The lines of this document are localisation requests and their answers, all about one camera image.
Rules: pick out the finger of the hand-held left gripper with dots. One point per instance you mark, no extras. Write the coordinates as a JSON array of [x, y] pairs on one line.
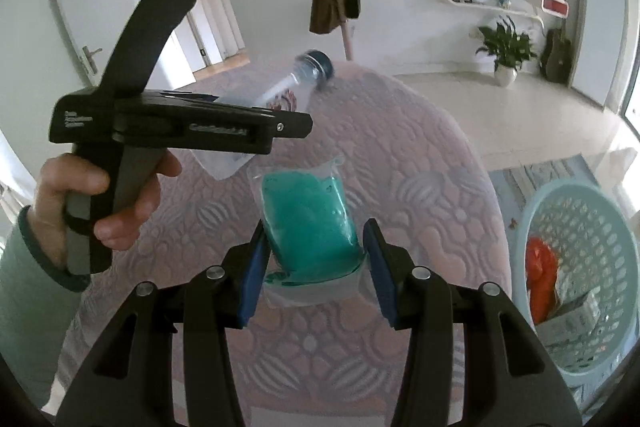
[[292, 127], [155, 17]]

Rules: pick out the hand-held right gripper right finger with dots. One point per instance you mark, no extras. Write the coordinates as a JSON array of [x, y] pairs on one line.
[[382, 277]]

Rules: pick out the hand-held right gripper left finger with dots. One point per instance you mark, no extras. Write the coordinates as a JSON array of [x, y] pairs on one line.
[[252, 277]]

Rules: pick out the clear plastic bottle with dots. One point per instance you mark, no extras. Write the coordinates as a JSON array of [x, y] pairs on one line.
[[310, 69]]

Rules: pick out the green cloth packet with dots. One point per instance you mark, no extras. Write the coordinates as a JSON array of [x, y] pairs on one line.
[[310, 217]]

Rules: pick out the orange cloth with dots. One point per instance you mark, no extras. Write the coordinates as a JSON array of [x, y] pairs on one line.
[[542, 277]]

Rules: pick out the white carton box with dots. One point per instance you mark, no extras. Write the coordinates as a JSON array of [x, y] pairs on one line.
[[575, 317]]

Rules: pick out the light green laundry basket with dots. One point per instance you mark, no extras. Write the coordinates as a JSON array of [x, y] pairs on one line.
[[590, 227]]

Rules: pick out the person's left forearm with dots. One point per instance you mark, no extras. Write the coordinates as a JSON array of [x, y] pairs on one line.
[[25, 307]]

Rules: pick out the black shoulder bag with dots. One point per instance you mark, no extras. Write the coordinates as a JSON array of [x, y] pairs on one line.
[[352, 2]]

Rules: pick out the person's left hand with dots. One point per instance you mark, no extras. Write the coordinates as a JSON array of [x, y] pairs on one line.
[[130, 222]]

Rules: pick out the potted green plant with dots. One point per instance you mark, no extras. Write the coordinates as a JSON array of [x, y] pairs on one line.
[[507, 47]]

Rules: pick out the dark guitar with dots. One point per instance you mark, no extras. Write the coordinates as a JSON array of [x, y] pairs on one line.
[[556, 57]]

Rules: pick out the red white box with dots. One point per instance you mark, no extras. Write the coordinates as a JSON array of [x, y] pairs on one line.
[[556, 5]]

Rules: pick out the white refrigerator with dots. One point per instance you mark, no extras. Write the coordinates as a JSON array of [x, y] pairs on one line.
[[597, 17]]

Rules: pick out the curved white wall shelf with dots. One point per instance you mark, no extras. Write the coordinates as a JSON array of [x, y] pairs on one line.
[[500, 9]]

